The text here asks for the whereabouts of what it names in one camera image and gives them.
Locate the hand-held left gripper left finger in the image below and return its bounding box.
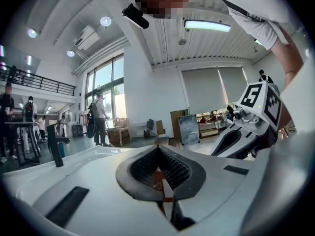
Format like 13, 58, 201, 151
31, 145, 177, 236

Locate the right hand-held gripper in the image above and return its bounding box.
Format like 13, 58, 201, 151
211, 81, 283, 160

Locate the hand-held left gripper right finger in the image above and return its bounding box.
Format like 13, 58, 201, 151
158, 146, 266, 225

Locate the person's right forearm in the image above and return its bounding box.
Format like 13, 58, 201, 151
280, 62, 306, 132

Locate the white sink wooden vanity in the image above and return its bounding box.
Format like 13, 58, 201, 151
152, 167, 174, 221

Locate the wooden shelf rack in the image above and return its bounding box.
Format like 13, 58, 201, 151
196, 109, 221, 139

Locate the marble print board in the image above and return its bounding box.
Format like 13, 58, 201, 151
177, 114, 201, 147

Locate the grey roller blind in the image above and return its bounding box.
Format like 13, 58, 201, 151
217, 66, 249, 104
181, 67, 223, 109

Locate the brown board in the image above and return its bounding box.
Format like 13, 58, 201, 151
170, 109, 190, 139

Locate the light wooden chair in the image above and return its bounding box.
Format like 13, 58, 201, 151
105, 117, 131, 148

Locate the black crate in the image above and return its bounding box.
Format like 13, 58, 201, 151
70, 123, 84, 138

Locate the grey backpack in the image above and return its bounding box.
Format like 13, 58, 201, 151
144, 118, 156, 139

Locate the black balcony railing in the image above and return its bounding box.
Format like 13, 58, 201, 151
0, 64, 77, 97

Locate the large glass window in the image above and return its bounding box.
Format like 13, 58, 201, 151
84, 54, 127, 132

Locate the person's white shirt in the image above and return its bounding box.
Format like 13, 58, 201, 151
195, 0, 306, 51

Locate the white ceiling air conditioner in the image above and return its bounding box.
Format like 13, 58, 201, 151
72, 25, 101, 51

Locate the person's right harness strap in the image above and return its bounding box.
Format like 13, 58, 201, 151
220, 0, 266, 22

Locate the black head camera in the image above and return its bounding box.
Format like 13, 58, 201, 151
121, 3, 150, 30

